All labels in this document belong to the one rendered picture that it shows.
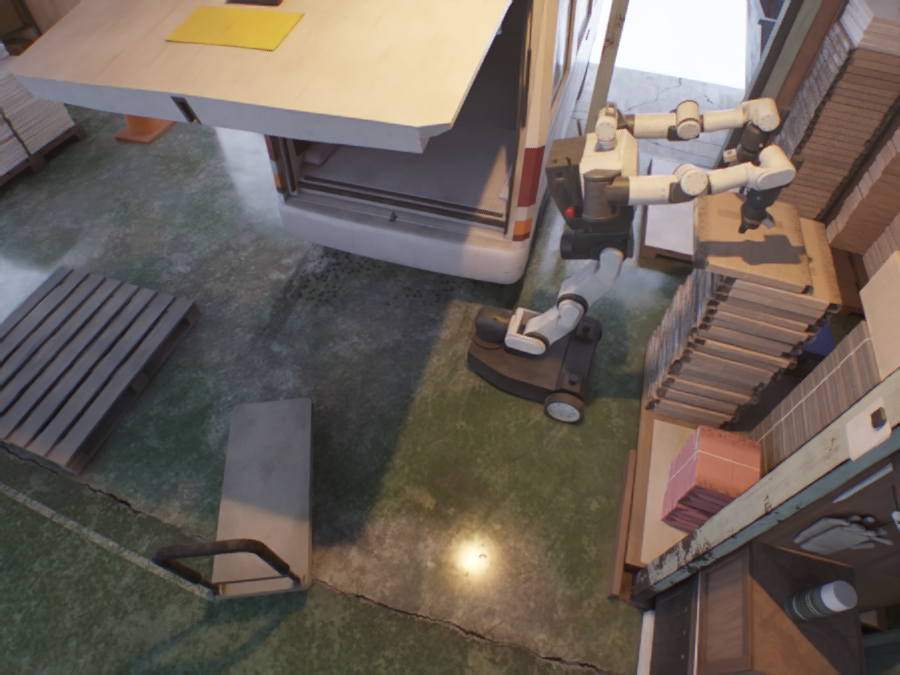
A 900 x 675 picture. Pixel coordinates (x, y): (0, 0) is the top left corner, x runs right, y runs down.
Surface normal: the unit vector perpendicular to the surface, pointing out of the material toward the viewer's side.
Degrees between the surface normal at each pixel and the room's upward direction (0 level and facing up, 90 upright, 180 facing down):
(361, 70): 11
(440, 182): 0
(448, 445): 0
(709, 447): 0
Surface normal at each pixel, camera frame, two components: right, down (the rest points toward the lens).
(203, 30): -0.06, -0.47
